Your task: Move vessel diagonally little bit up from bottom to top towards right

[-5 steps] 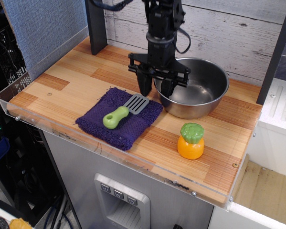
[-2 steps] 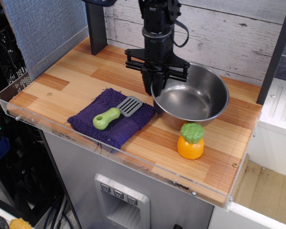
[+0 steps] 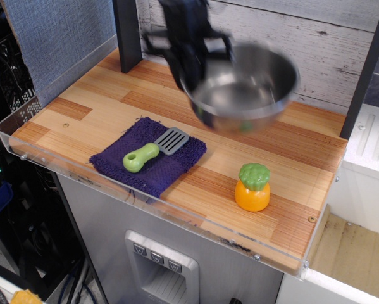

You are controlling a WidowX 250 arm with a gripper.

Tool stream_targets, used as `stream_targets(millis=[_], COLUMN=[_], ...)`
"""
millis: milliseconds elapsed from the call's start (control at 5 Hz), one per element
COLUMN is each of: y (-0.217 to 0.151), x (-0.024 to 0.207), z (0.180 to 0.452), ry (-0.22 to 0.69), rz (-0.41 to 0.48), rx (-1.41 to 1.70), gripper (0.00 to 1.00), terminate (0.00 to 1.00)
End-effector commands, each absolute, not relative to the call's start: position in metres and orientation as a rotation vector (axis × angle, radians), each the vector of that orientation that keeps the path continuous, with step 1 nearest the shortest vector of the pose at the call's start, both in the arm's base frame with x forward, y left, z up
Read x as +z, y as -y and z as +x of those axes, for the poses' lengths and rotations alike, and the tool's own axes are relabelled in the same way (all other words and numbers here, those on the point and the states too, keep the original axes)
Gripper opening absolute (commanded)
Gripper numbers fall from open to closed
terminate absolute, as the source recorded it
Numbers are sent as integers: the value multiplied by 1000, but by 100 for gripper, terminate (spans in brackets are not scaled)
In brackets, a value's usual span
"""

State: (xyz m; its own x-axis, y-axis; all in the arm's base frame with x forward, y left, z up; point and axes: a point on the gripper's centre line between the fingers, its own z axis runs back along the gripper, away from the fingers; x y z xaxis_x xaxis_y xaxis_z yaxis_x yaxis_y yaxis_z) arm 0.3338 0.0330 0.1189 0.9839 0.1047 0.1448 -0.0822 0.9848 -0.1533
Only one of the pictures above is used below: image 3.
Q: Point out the dark grey right post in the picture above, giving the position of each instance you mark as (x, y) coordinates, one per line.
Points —
(362, 86)

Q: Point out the grey water dispenser panel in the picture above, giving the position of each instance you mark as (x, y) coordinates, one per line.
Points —
(162, 274)

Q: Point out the clear acrylic table guard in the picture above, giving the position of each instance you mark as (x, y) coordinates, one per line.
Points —
(302, 149)

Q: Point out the green handled grey toy spatula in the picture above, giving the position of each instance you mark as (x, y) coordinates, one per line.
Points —
(167, 143)

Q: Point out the silver toy fridge cabinet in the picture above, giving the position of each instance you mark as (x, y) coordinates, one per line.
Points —
(102, 221)

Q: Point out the orange toy carrot green top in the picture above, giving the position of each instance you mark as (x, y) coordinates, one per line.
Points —
(252, 191)

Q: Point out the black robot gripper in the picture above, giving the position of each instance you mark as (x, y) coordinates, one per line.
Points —
(187, 28)

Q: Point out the purple towel cloth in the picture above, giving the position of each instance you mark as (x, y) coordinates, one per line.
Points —
(157, 174)

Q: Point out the dark grey left post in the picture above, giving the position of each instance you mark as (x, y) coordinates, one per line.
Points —
(127, 32)

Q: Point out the yellow object bottom left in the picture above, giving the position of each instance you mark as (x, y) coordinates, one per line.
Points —
(25, 297)

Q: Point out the blue fabric panel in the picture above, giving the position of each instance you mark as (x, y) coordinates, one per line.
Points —
(60, 41)

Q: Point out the white toy sink unit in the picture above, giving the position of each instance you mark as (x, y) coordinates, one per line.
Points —
(343, 266)

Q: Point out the dark grey post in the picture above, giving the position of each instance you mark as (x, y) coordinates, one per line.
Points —
(127, 32)
(362, 86)

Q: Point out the stainless steel bowl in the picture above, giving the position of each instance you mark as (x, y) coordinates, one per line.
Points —
(245, 93)

